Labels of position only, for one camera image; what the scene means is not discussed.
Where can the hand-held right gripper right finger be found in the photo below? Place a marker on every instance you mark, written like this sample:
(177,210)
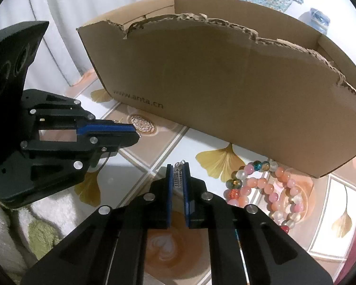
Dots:
(187,199)

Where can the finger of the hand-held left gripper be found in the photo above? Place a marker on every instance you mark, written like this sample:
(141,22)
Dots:
(118,139)
(106,129)

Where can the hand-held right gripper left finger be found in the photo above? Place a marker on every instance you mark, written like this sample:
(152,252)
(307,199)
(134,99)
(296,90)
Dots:
(169,196)

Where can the silver abacus charm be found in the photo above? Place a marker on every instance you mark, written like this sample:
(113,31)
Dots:
(177,179)

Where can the brown cardboard box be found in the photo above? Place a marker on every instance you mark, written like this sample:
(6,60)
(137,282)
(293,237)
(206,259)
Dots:
(225,89)

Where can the white piped fabric cover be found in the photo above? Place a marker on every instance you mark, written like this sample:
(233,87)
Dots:
(86,20)

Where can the leaf printed tablecloth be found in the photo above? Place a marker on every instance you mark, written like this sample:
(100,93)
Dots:
(284,258)

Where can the white green fluffy rug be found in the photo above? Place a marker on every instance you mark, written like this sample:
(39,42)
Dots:
(14,231)

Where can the blue water bottle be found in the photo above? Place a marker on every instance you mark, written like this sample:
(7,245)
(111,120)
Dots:
(319,19)

